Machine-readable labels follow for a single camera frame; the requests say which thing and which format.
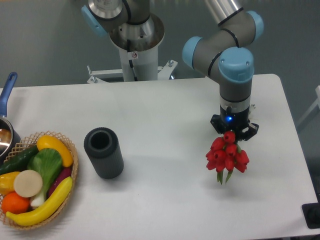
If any green bok choy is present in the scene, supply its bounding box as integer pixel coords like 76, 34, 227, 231
27, 148, 63, 209

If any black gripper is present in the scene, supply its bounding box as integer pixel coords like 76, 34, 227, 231
210, 106, 259, 141

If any dark grey ribbed vase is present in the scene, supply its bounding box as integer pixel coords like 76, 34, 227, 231
83, 127, 124, 179

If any blue handled saucepan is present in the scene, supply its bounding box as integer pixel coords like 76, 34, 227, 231
0, 72, 21, 165

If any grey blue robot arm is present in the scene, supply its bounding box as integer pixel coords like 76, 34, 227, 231
81, 0, 264, 141

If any black device at table edge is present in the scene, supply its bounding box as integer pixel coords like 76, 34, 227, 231
301, 202, 320, 229

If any red tulip bouquet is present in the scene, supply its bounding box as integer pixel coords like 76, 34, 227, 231
205, 131, 250, 185

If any woven wicker basket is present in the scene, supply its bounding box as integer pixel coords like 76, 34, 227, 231
0, 131, 79, 230

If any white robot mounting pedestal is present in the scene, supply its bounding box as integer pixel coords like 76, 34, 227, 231
86, 12, 179, 84

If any yellow banana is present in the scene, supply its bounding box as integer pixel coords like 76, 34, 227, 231
5, 176, 73, 227

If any beige round radish slice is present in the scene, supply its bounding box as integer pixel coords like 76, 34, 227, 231
13, 170, 43, 198

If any yellow bell pepper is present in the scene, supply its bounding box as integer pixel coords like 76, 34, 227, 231
0, 171, 21, 196

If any orange fruit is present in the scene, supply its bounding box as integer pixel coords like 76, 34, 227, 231
1, 192, 30, 214

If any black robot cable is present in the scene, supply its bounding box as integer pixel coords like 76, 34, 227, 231
126, 39, 139, 82

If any yellow squash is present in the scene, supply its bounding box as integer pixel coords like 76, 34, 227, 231
36, 135, 74, 168

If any green cucumber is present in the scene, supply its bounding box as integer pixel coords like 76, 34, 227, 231
0, 145, 39, 175

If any white frame at right edge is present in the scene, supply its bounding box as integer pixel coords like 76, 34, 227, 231
296, 85, 320, 132

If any purple sweet potato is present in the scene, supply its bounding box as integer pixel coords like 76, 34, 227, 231
47, 167, 72, 198

